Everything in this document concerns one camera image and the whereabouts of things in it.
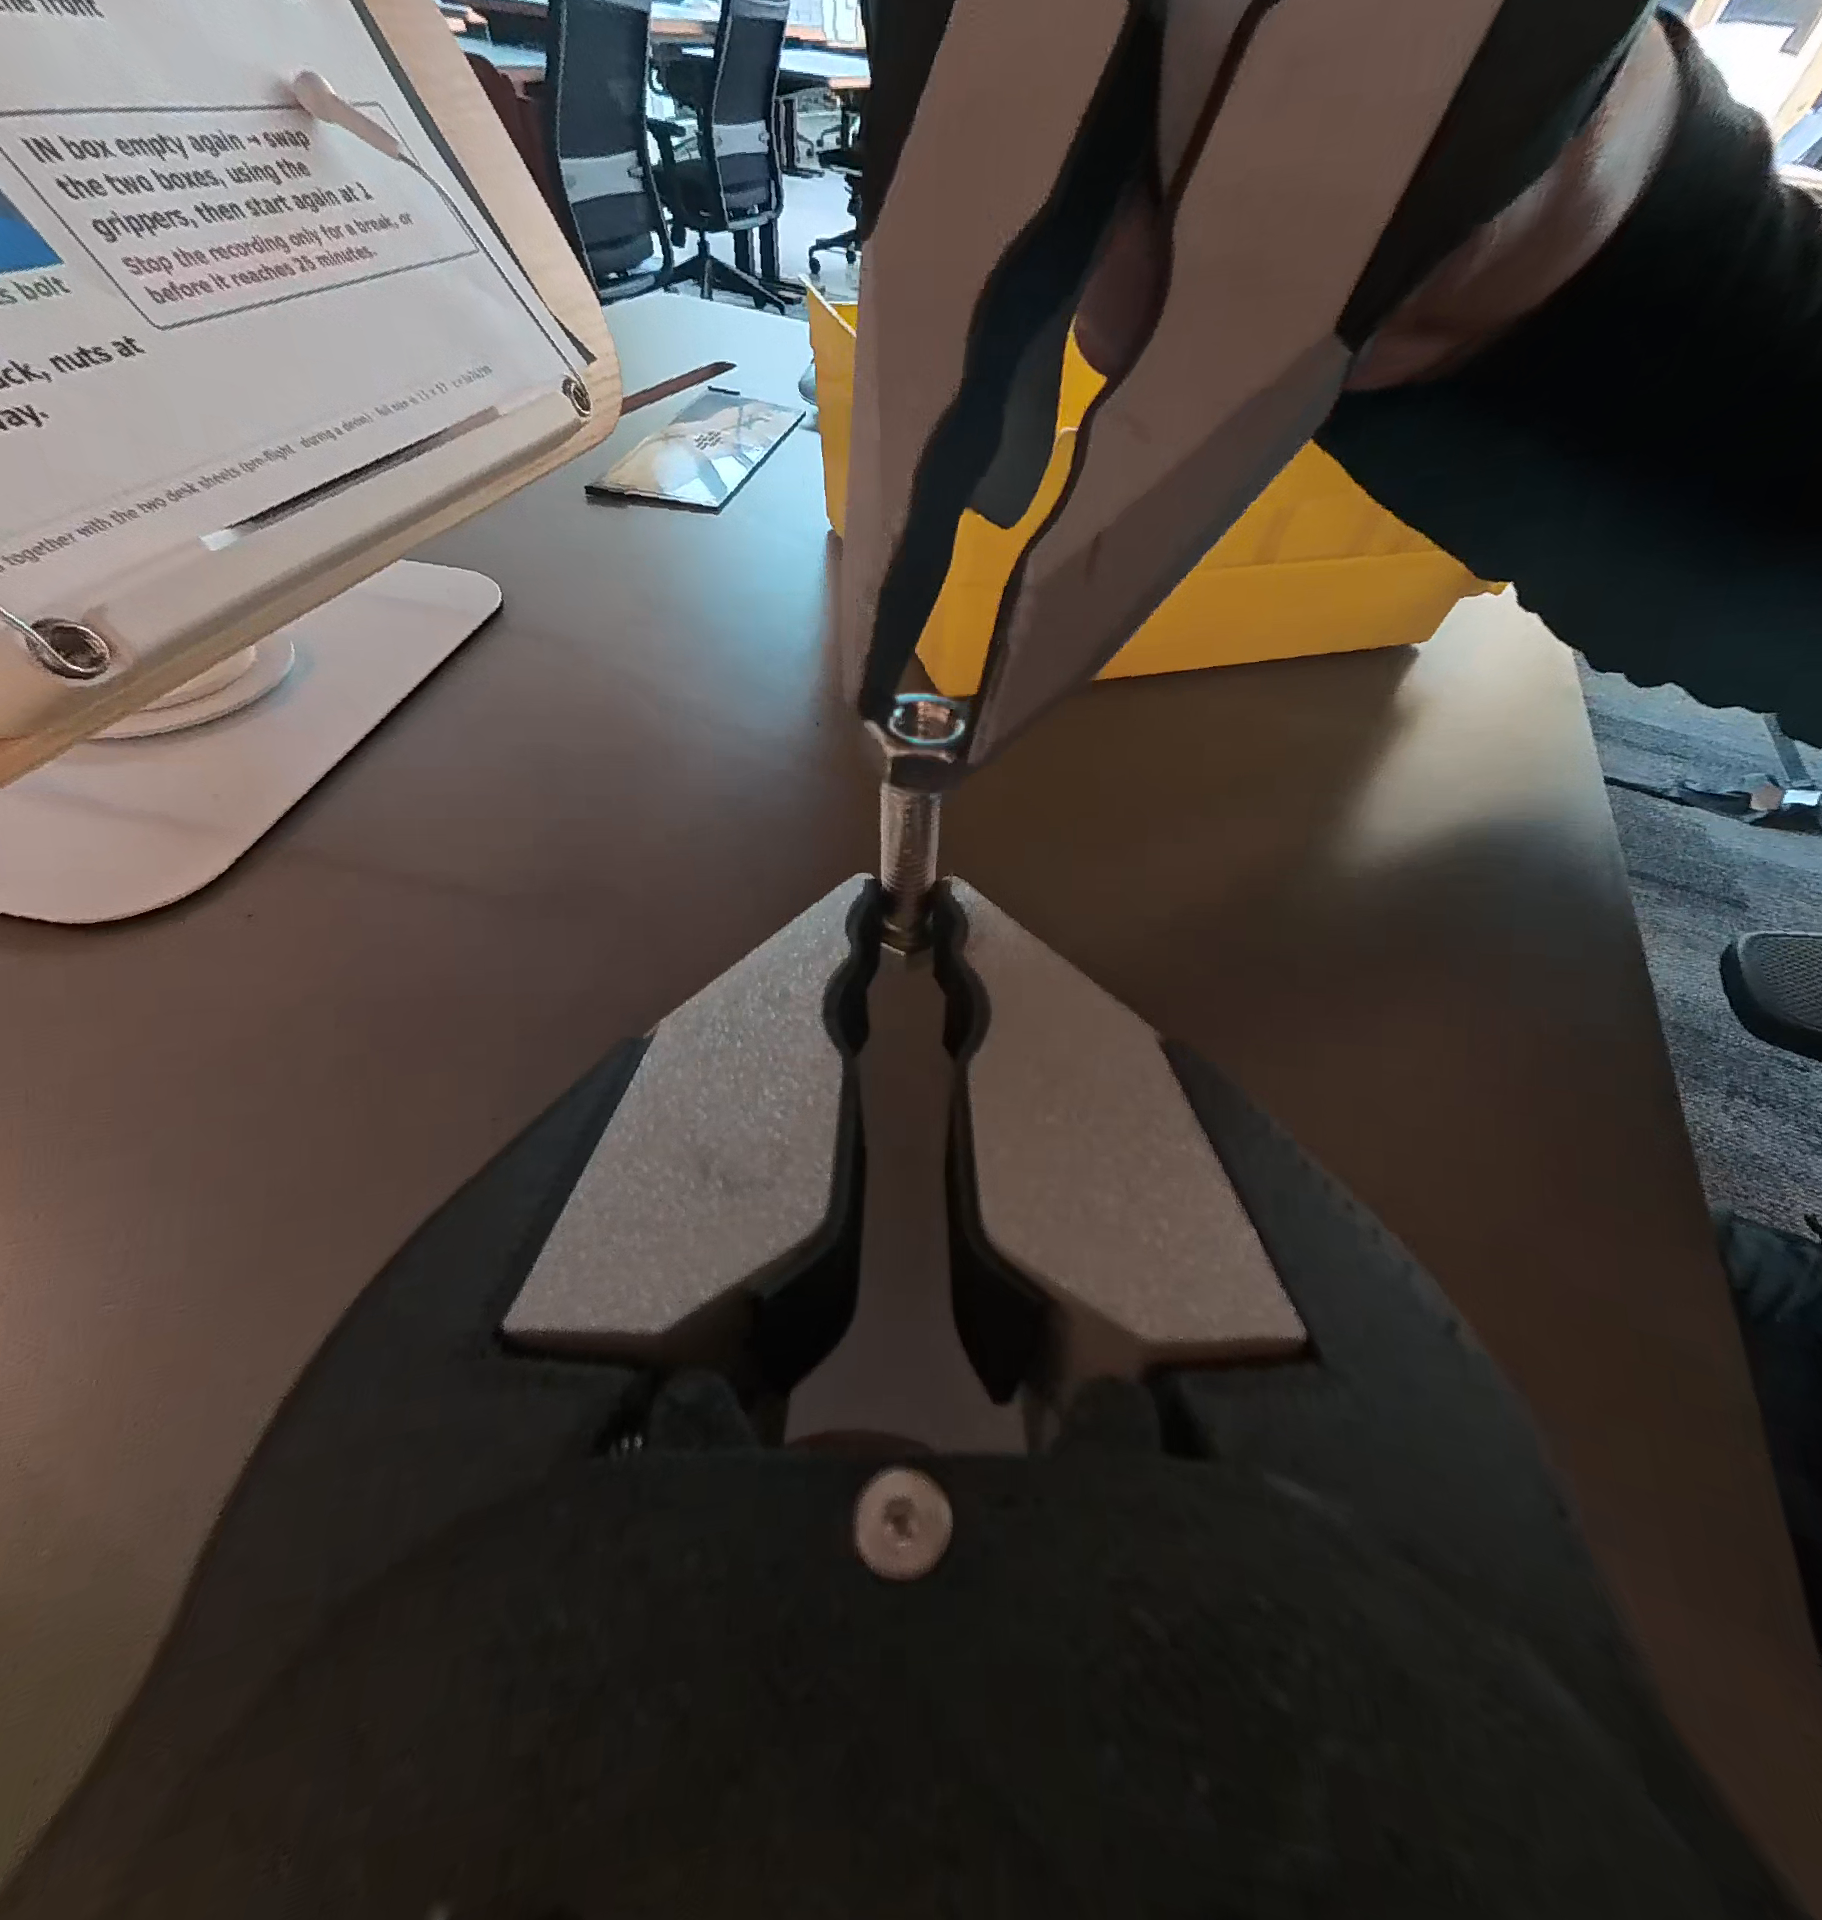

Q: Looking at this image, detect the printed instruction sheet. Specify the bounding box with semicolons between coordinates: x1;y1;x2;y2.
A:
0;0;592;602

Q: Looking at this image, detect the person's right hand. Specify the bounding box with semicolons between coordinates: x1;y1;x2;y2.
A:
1074;5;1694;389

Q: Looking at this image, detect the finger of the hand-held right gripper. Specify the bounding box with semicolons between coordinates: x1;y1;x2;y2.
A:
968;0;1454;765
844;0;1159;720

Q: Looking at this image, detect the person's right forearm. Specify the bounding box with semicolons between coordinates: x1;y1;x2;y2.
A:
1309;5;1822;750

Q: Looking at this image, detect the wooden document stand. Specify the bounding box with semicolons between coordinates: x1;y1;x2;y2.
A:
0;0;623;926

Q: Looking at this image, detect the black office chair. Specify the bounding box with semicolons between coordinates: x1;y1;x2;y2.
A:
543;0;680;300
664;0;797;310
813;81;869;269

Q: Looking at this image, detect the black office chair seat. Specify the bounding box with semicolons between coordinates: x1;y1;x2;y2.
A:
1722;931;1822;1078

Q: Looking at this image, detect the metal page holder wire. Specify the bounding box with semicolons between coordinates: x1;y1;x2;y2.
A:
0;562;113;676
292;65;592;417

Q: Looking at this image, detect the dark patterned card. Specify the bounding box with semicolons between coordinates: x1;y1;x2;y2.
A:
583;389;813;515

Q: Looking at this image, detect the silver hex bolt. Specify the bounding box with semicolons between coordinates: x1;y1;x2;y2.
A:
869;692;981;936

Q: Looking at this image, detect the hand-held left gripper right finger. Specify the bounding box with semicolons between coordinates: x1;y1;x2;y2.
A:
932;879;1309;1406

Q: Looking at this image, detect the yellow plastic bin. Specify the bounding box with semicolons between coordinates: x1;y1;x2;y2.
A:
803;281;1516;685

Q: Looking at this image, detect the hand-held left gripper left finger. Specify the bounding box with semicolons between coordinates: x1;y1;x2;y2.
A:
502;879;876;1398

